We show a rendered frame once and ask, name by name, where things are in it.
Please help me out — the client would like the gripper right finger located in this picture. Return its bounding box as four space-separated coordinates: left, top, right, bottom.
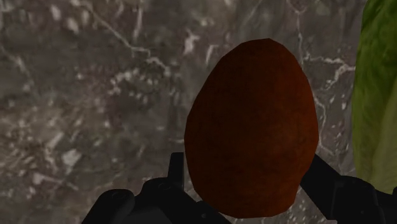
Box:
299 153 397 224

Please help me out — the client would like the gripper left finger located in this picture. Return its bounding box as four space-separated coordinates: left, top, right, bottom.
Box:
81 151 231 224

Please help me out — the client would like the brown egg-shaped object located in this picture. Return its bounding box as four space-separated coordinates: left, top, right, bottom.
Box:
184 38 320 219

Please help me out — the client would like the green leafy lettuce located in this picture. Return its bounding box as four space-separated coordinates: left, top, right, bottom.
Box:
351 0 397 195

